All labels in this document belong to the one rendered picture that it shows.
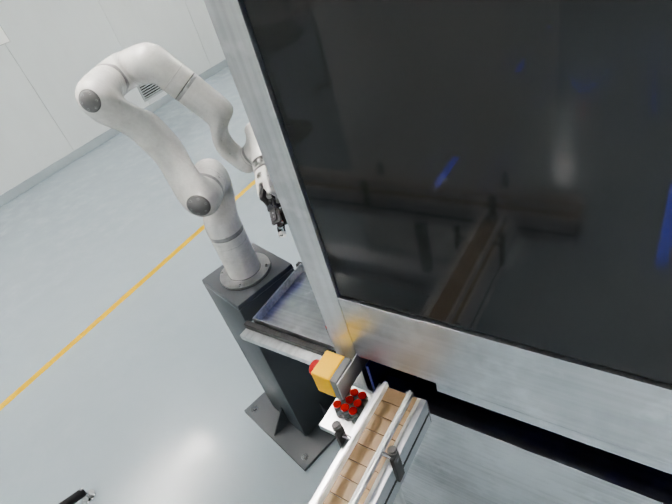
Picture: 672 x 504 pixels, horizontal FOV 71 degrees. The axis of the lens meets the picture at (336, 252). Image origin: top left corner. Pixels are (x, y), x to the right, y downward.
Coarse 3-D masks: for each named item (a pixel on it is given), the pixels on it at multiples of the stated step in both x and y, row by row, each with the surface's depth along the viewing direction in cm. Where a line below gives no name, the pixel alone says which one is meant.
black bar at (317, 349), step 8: (248, 328) 146; (256, 328) 143; (264, 328) 142; (272, 336) 140; (280, 336) 138; (288, 336) 137; (296, 344) 135; (304, 344) 134; (312, 344) 133; (320, 352) 130
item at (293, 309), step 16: (304, 272) 161; (288, 288) 156; (304, 288) 154; (272, 304) 151; (288, 304) 150; (304, 304) 149; (256, 320) 144; (272, 320) 147; (288, 320) 145; (304, 320) 143; (320, 320) 142; (304, 336) 134; (320, 336) 137
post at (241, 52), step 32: (224, 0) 65; (224, 32) 69; (256, 64) 70; (256, 96) 74; (256, 128) 79; (288, 160) 80; (288, 192) 85; (288, 224) 92; (320, 256) 93; (320, 288) 100; (352, 352) 111
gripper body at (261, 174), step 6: (258, 168) 135; (264, 168) 134; (258, 174) 135; (264, 174) 133; (258, 180) 133; (264, 180) 132; (270, 180) 132; (258, 186) 133; (264, 186) 131; (270, 186) 131; (258, 192) 132; (270, 192) 131; (270, 198) 134; (276, 198) 135
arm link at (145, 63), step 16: (128, 48) 123; (144, 48) 122; (160, 48) 124; (112, 64) 130; (128, 64) 123; (144, 64) 122; (160, 64) 123; (176, 64) 125; (128, 80) 133; (144, 80) 126; (160, 80) 125; (176, 80) 125; (176, 96) 128
